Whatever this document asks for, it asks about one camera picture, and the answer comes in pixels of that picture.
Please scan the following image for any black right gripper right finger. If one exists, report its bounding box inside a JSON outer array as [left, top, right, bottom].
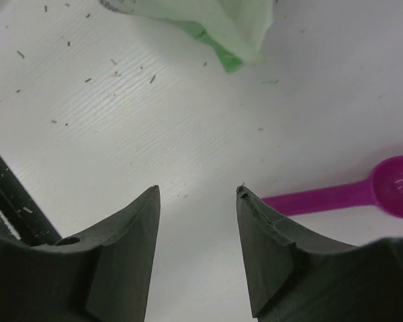
[[236, 186, 403, 321]]

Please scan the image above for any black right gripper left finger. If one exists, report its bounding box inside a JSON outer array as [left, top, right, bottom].
[[0, 186, 161, 321]]

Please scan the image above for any green cat litter bag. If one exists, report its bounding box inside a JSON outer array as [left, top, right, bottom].
[[100, 0, 274, 72]]

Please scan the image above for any magenta plastic litter scoop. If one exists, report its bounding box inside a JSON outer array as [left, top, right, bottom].
[[263, 156, 403, 218]]

